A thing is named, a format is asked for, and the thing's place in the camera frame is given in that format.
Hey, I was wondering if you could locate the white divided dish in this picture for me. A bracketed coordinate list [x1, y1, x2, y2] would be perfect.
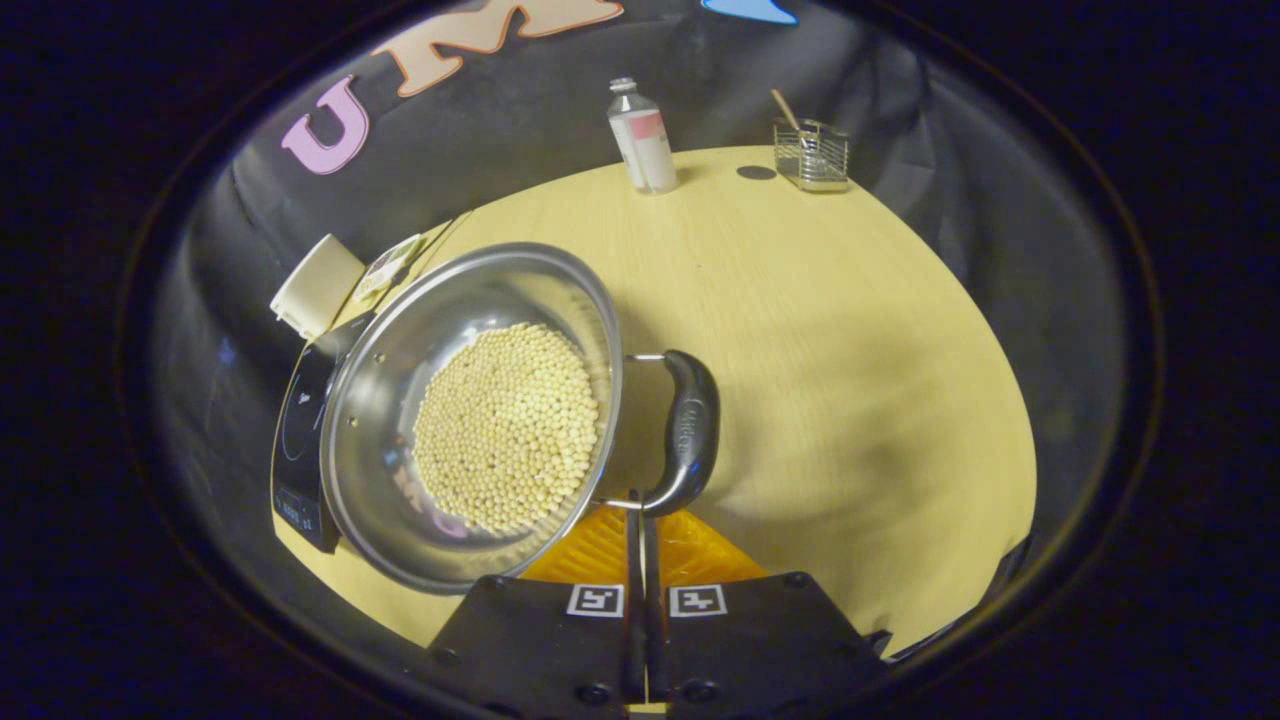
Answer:
[352, 234, 426, 304]

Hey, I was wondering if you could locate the white toaster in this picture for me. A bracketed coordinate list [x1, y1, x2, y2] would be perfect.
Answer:
[270, 234, 367, 341]

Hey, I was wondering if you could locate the black induction cooktop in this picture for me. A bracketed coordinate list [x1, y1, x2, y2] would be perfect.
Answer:
[270, 315, 376, 554]

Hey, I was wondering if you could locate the metal wire basket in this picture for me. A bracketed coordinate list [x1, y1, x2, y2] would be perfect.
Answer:
[772, 118, 851, 193]

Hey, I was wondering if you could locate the pile of soybeans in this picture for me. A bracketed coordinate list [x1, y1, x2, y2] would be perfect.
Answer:
[412, 322, 601, 536]

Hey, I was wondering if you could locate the clear bottle with pink label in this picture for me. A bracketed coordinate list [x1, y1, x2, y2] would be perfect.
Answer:
[607, 77, 679, 195]

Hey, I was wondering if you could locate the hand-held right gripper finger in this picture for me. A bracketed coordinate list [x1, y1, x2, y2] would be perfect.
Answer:
[425, 490, 646, 720]
[643, 508, 893, 720]

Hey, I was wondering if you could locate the stainless steel pot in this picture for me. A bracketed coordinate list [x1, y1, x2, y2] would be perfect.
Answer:
[320, 242, 721, 596]

